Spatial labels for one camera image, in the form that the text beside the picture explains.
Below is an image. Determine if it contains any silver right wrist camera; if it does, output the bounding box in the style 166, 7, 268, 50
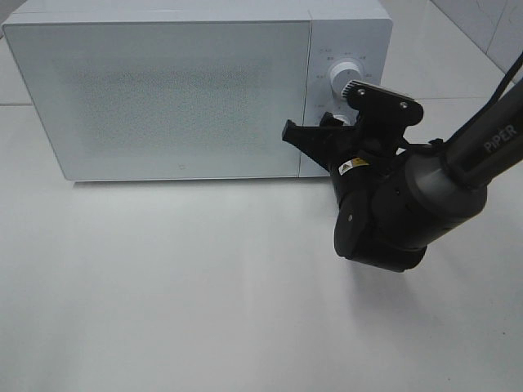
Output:
342, 80, 424, 127

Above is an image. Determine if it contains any white microwave door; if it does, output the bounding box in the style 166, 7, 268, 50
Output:
5, 21, 309, 181

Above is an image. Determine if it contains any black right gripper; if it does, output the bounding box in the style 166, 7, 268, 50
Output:
282, 112, 406, 207

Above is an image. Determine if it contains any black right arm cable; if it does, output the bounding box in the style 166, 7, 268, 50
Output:
396, 48, 523, 156

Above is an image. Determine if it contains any white microwave oven body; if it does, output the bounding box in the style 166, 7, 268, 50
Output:
2, 1, 393, 178

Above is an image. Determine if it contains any upper white power knob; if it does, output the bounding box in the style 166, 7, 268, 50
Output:
329, 59, 363, 100

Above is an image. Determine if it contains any white timer knob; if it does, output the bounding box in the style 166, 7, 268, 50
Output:
333, 114, 351, 126

